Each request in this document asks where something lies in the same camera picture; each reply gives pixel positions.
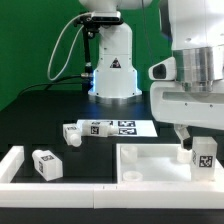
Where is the grey looped cable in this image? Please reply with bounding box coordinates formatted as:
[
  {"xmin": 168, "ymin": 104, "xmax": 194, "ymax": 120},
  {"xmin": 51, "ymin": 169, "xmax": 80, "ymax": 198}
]
[{"xmin": 46, "ymin": 12, "xmax": 91, "ymax": 82}]

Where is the black cable on table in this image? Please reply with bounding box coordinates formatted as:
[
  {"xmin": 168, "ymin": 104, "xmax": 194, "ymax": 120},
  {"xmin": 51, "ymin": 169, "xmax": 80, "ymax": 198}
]
[{"xmin": 16, "ymin": 75, "xmax": 84, "ymax": 98}]

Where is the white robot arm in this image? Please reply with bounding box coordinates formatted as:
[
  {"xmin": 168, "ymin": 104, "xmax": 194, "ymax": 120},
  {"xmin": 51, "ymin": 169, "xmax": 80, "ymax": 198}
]
[{"xmin": 79, "ymin": 0, "xmax": 224, "ymax": 140}]

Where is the white U-shaped fence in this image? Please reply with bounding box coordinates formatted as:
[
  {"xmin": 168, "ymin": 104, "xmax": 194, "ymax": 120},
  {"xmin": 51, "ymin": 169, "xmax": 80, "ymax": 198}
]
[{"xmin": 0, "ymin": 146, "xmax": 224, "ymax": 209}]

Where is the white marker sheet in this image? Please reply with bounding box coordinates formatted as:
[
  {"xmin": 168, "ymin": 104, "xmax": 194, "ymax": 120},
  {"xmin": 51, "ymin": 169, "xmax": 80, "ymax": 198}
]
[{"xmin": 77, "ymin": 119, "xmax": 157, "ymax": 137}]

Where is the black camera on stand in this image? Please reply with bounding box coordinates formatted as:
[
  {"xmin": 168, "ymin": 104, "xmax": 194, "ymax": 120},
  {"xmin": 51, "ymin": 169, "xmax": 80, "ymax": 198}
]
[{"xmin": 73, "ymin": 11, "xmax": 123, "ymax": 78}]

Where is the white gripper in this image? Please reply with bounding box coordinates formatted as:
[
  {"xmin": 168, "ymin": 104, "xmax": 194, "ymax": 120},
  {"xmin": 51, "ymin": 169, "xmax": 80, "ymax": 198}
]
[{"xmin": 150, "ymin": 81, "xmax": 224, "ymax": 148}]

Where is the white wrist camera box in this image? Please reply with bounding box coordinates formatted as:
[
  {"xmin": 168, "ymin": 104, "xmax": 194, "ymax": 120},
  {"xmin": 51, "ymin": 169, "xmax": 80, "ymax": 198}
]
[{"xmin": 148, "ymin": 57, "xmax": 177, "ymax": 81}]

